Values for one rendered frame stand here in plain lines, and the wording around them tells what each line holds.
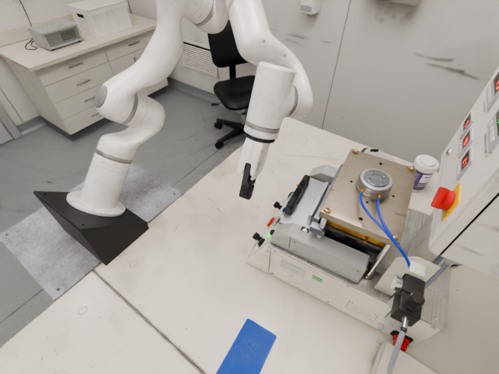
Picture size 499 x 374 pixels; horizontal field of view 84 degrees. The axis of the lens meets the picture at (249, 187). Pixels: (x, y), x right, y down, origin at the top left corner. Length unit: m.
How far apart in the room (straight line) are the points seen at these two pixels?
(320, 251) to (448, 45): 1.70
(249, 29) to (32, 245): 1.04
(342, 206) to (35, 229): 1.11
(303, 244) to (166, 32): 0.72
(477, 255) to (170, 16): 0.90
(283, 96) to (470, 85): 1.74
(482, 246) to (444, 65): 1.71
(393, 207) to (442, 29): 1.57
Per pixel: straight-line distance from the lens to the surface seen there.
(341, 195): 0.73
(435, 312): 0.86
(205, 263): 1.01
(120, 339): 0.98
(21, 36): 3.34
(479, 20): 2.16
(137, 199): 1.25
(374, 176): 0.75
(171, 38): 0.96
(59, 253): 1.22
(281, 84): 0.62
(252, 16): 0.76
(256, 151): 0.65
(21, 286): 2.24
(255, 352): 0.90
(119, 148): 1.02
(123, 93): 0.97
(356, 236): 0.76
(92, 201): 1.08
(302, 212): 0.85
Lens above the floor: 1.62
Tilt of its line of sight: 46 degrees down
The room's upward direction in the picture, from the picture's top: straight up
